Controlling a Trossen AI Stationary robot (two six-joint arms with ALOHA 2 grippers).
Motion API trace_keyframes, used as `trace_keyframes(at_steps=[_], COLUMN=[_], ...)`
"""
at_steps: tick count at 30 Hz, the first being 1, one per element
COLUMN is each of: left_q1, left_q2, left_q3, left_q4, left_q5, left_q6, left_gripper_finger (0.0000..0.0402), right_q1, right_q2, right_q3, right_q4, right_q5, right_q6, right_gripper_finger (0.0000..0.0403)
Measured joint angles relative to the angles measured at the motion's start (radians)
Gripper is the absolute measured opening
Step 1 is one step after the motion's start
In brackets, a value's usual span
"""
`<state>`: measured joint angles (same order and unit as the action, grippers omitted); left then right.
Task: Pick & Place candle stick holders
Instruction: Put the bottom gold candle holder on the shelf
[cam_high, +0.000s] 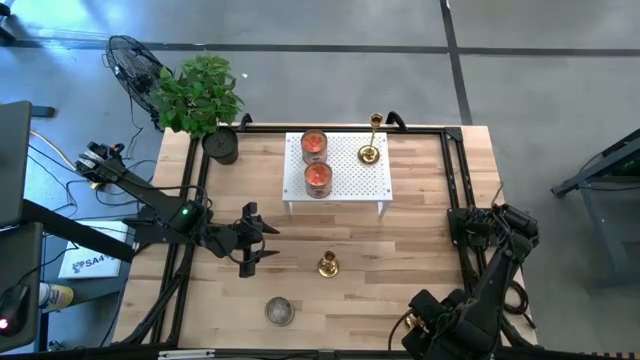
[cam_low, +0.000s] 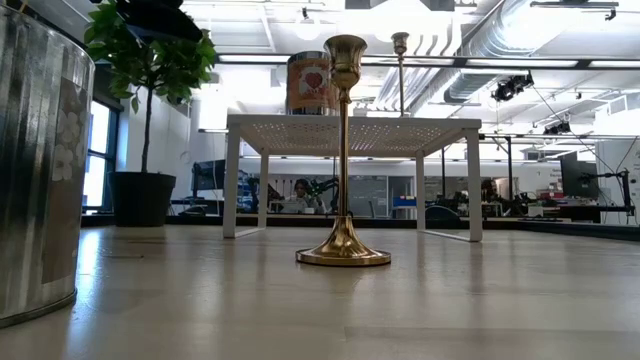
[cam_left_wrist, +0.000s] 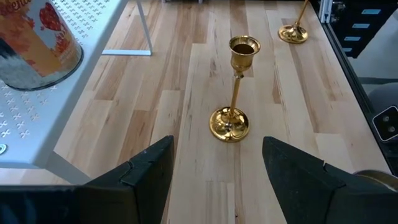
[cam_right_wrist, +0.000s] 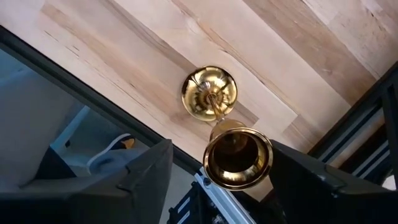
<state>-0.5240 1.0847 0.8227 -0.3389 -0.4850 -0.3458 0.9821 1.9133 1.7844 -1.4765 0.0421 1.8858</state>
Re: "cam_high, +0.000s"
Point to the black computer mouse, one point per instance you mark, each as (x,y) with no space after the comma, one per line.
(12,307)

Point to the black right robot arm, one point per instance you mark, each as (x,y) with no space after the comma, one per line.
(500,280)

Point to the dark metal stand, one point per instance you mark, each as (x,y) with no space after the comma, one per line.
(607,240)

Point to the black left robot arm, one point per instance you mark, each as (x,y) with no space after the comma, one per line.
(150,197)

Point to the black floor fan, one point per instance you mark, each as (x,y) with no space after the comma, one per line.
(132,65)

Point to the green potted plant black pot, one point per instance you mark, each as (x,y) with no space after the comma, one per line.
(200,95)

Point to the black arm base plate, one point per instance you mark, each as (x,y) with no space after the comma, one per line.
(150,232)
(456,240)

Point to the white printed box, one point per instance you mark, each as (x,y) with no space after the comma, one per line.
(90,262)

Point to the black desk beam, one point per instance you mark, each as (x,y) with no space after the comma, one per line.
(75,230)

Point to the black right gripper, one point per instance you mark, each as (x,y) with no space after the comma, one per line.
(445,325)

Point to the red candle tin heart label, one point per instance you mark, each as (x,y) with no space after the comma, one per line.
(318,179)
(314,144)

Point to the black aluminium rig frame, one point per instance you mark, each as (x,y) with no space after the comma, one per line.
(425,129)

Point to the silver candle tin floral label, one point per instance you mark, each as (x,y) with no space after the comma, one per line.
(279,311)

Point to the yellow white spray can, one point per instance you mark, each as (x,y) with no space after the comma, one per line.
(55,296)

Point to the white perforated shelf riser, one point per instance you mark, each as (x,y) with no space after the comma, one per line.
(360,180)

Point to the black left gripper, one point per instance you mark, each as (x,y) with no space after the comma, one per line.
(248,240)

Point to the black chair base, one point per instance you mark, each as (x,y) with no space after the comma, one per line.
(6,35)

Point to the black desk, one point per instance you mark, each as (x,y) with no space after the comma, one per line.
(25,250)

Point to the silver bracket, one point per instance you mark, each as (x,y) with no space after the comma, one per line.
(185,354)

